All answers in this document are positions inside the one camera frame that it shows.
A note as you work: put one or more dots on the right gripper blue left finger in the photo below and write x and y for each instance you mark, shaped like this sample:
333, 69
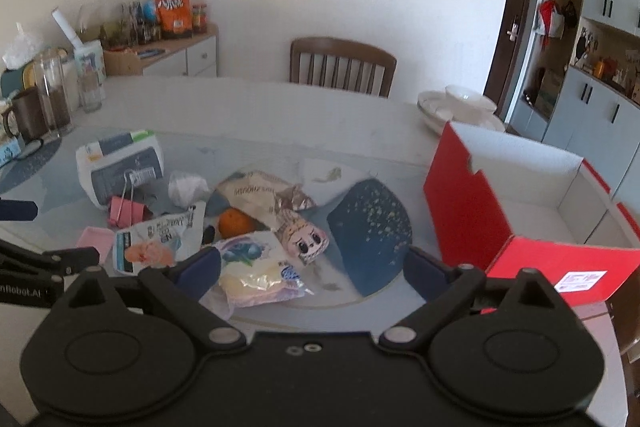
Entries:
196, 275

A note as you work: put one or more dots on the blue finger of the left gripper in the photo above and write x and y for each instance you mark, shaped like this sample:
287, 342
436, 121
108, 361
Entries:
71, 261
17, 210

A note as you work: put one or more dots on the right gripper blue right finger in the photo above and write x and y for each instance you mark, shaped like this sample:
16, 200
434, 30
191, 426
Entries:
427, 275

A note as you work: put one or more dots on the pink sticky note pad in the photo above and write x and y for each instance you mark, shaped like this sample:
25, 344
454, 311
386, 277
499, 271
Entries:
102, 240

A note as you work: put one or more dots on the chicken breast pouch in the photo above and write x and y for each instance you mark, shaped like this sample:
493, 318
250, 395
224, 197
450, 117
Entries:
159, 243

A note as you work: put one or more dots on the blueberry bread package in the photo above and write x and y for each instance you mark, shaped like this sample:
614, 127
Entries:
255, 271

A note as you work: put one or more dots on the orange tangerine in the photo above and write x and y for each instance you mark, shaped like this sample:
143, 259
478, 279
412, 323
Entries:
233, 222

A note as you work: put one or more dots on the pink binder clip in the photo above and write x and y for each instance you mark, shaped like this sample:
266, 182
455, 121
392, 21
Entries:
124, 211

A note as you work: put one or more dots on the silver foil snack bag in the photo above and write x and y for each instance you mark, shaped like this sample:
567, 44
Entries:
264, 197

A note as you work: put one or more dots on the white green tissue pack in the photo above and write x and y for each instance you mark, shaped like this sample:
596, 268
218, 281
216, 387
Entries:
112, 166

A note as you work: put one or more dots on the dark brown mug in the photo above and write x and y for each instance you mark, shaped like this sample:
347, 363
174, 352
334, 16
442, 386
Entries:
25, 117

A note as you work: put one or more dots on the red white cardboard box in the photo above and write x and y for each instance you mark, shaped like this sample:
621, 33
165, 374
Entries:
504, 203

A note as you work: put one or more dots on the glass jar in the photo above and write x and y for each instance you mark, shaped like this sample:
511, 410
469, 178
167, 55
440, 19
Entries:
50, 84

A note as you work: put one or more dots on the stacked white plates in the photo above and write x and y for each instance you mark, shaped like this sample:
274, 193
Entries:
436, 111

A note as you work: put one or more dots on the white bowl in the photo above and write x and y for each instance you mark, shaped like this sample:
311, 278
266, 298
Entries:
465, 100

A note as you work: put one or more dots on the white sideboard cabinet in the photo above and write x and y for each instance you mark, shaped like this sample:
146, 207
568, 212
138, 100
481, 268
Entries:
196, 56

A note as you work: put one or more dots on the brown wooden chair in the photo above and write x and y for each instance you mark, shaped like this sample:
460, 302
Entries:
341, 64

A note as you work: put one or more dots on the brown wooden door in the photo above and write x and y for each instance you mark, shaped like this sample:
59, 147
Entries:
505, 64

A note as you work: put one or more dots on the orange snack bag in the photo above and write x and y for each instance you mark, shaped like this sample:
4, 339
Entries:
175, 18

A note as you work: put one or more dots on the grey wall cabinet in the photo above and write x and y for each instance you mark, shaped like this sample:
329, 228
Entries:
581, 88

